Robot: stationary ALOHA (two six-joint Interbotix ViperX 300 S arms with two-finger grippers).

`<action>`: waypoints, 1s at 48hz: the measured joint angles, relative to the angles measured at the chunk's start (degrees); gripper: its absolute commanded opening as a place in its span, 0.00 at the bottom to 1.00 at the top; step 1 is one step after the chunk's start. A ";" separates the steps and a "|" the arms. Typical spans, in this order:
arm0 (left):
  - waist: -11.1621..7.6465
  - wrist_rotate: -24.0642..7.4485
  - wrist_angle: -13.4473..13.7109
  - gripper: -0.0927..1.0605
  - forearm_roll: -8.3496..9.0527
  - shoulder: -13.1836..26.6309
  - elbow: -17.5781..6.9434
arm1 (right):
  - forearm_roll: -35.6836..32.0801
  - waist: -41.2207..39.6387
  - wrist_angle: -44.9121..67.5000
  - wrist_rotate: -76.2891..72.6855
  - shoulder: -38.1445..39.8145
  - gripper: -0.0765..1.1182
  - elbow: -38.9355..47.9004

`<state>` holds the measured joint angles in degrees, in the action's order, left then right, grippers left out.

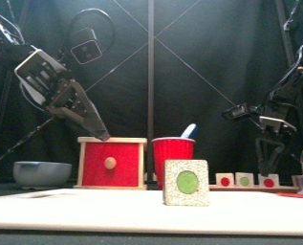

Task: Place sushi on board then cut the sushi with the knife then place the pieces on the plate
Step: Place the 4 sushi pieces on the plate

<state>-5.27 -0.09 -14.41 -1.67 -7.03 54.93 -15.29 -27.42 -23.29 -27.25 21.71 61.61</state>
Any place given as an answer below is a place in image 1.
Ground small toy sushi red centre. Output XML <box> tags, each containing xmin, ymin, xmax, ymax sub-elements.
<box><xmin>215</xmin><ymin>172</ymin><xmax>236</xmax><ymax>188</ymax></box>
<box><xmin>257</xmin><ymin>173</ymin><xmax>281</xmax><ymax>189</ymax></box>

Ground small toy sushi green centre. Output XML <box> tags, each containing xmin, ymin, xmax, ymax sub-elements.
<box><xmin>233</xmin><ymin>171</ymin><xmax>256</xmax><ymax>188</ymax></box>

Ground wooden sushi tray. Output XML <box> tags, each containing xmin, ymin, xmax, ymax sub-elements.
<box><xmin>208</xmin><ymin>184</ymin><xmax>300</xmax><ymax>194</ymax></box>

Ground red flat plate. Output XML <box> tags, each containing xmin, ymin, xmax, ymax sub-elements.
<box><xmin>275</xmin><ymin>191</ymin><xmax>303</xmax><ymax>200</ymax></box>

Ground large toy sushi green centre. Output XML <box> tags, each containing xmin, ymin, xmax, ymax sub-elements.
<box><xmin>161</xmin><ymin>159</ymin><xmax>211</xmax><ymax>207</ymax></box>

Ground white cutting board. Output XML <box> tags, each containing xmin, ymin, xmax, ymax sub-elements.
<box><xmin>0</xmin><ymin>188</ymin><xmax>303</xmax><ymax>237</ymax></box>

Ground red wooden box with knob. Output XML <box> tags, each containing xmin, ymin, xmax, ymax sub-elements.
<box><xmin>73</xmin><ymin>136</ymin><xmax>148</xmax><ymax>191</ymax></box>

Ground grey bowl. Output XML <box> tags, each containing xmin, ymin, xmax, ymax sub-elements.
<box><xmin>12</xmin><ymin>161</ymin><xmax>73</xmax><ymax>189</ymax></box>

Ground red plastic cup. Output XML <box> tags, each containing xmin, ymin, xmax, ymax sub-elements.
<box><xmin>151</xmin><ymin>137</ymin><xmax>197</xmax><ymax>191</ymax></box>

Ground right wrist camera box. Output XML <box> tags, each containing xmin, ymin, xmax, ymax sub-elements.
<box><xmin>221</xmin><ymin>102</ymin><xmax>261</xmax><ymax>123</ymax></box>

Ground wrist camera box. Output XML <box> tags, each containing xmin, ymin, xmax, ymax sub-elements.
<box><xmin>221</xmin><ymin>102</ymin><xmax>261</xmax><ymax>123</ymax></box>
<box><xmin>68</xmin><ymin>28</ymin><xmax>104</xmax><ymax>65</ymax></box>

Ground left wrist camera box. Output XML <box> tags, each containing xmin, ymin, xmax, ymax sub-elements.
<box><xmin>68</xmin><ymin>28</ymin><xmax>104</xmax><ymax>65</ymax></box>

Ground black slanted frame strut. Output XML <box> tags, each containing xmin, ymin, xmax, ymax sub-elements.
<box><xmin>0</xmin><ymin>115</ymin><xmax>57</xmax><ymax>170</ymax></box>

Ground grey vertical frame pole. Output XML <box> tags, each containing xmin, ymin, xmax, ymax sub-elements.
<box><xmin>145</xmin><ymin>0</ymin><xmax>156</xmax><ymax>184</ymax></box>

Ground blue handled toy knife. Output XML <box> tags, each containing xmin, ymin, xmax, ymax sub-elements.
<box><xmin>179</xmin><ymin>122</ymin><xmax>199</xmax><ymax>140</ymax></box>

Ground black left wrist camera cable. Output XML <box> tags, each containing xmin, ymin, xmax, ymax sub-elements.
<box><xmin>65</xmin><ymin>8</ymin><xmax>116</xmax><ymax>52</ymax></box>

